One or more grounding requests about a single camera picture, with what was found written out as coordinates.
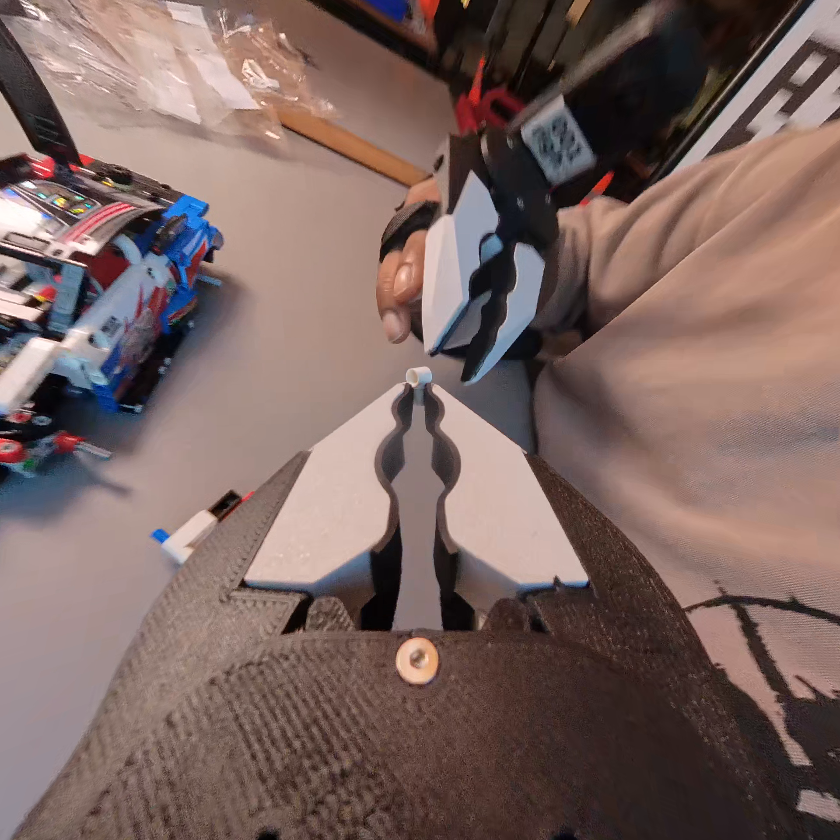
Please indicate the white red lego assembly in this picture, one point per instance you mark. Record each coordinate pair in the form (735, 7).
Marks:
(190, 528)

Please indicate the blue white lego race car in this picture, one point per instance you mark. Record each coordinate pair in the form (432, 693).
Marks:
(98, 282)

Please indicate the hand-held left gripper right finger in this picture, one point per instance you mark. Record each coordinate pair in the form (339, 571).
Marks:
(512, 525)

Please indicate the pile of clear plastic bags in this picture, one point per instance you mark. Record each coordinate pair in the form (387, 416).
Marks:
(164, 65)

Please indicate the person's right hand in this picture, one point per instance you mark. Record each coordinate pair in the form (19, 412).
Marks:
(400, 289)

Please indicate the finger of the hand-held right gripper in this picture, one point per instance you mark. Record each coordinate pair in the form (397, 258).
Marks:
(449, 275)
(522, 295)

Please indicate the person's right forearm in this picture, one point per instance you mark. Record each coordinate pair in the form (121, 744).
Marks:
(656, 223)

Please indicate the black framed white sign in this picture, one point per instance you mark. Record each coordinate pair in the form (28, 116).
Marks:
(774, 85)

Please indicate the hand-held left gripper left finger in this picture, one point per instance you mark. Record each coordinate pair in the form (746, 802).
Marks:
(321, 525)

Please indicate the small white lego piece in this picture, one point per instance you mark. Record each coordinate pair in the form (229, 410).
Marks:
(418, 376)

